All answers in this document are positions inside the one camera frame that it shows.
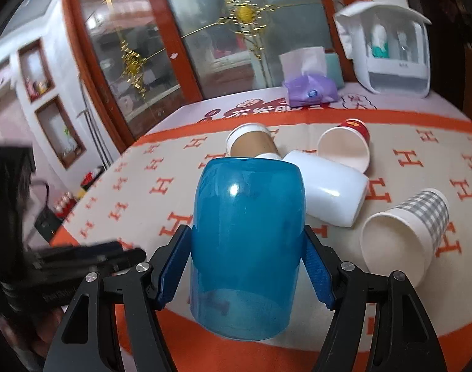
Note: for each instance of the grey checked paper cup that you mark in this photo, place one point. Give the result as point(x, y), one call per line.
point(406, 237)

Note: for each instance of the red paper cup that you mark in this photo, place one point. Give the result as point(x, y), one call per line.
point(347, 144)

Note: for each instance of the purple tissue pack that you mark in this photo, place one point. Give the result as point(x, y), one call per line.
point(305, 77)

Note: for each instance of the white cosmetics organizer box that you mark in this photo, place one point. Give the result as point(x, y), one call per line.
point(389, 47)

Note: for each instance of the wooden glass sliding door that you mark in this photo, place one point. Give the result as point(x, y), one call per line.
point(141, 60)

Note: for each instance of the wooden picture frame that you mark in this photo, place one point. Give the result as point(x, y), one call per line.
point(35, 72)
point(59, 131)

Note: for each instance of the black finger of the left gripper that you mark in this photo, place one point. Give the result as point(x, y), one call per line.
point(110, 257)

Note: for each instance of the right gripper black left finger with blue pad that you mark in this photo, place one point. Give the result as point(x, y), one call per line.
point(87, 338)

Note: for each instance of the brown sleeved paper cup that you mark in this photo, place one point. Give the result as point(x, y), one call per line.
point(252, 140)

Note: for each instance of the lower wooden picture frame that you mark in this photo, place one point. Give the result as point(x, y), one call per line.
point(59, 131)

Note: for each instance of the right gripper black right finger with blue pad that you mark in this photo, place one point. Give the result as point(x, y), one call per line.
point(404, 338)

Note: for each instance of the orange beige patterned tablecloth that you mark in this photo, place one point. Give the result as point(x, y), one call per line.
point(416, 143)

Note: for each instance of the upper wooden picture frame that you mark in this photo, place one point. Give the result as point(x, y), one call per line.
point(35, 72)

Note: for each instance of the teal cylindrical container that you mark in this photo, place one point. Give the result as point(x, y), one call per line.
point(334, 71)

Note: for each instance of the white plastic cup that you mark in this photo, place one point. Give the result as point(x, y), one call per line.
point(334, 193)

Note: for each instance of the blue translucent plastic cup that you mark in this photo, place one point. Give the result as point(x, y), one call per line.
point(246, 246)

